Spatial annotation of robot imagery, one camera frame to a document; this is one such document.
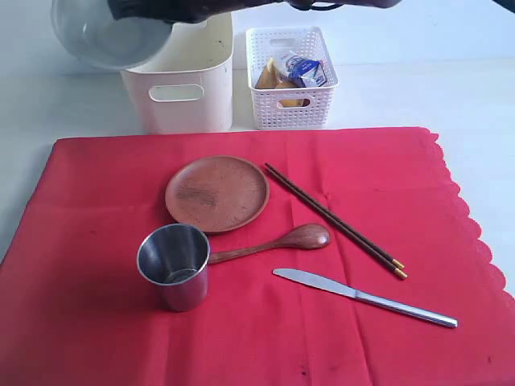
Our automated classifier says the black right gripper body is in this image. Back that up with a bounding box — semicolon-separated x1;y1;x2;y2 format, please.
108;0;276;23

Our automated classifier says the pale green ceramic bowl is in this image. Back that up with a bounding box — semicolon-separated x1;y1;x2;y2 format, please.
51;1;173;70

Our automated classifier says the yellow cheese wedge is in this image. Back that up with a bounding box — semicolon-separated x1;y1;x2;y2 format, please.
255;58;287;89

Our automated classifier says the yellow lemon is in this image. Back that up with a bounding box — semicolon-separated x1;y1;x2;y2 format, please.
275;82;311;109

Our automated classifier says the blue white milk carton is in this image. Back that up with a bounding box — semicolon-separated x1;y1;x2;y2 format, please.
275;51;328;88

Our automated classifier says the brown wooden plate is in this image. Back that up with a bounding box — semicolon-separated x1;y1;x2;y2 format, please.
165;155;270;234

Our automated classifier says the stainless steel cup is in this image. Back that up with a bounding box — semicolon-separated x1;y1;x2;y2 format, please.
136;224;210;312

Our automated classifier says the brown wooden spoon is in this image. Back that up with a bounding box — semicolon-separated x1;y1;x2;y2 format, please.
208;224;331;265

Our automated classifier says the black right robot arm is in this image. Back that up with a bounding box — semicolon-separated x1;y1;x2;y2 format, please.
107;0;401;24

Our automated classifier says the cream plastic bin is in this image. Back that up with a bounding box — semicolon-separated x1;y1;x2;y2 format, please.
121;13;233;134

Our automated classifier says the white perforated plastic basket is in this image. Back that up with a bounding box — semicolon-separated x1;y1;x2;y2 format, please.
245;27;339;129

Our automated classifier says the silver table knife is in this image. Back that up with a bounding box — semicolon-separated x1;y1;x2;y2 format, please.
273;268;458;328

